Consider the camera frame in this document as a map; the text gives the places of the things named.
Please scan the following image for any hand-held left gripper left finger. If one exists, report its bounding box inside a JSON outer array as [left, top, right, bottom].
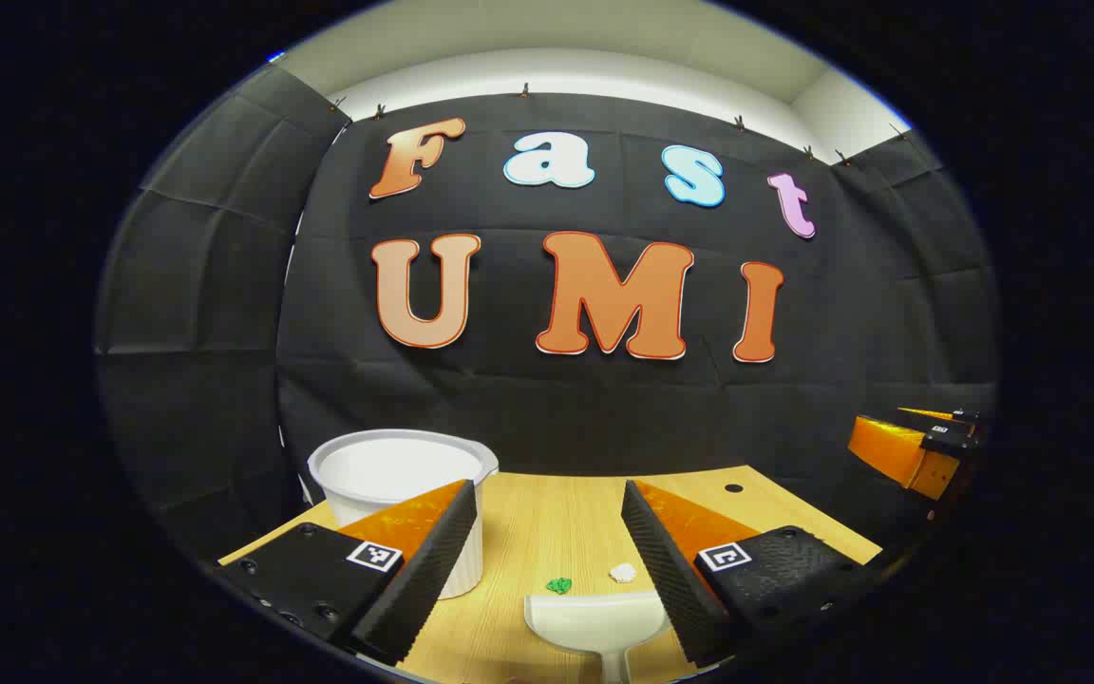
[[213, 478, 480, 666]]

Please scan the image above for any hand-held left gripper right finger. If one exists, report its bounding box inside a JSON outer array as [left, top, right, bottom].
[[620, 478, 882, 668]]

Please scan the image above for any translucent grey dustpan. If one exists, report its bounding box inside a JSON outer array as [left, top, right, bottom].
[[523, 591, 671, 684]]

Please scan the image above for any white ribbed garbage bin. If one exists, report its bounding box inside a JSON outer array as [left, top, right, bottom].
[[308, 429, 500, 599]]

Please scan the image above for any wooden desktop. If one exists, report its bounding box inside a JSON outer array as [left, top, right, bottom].
[[219, 464, 883, 684]]

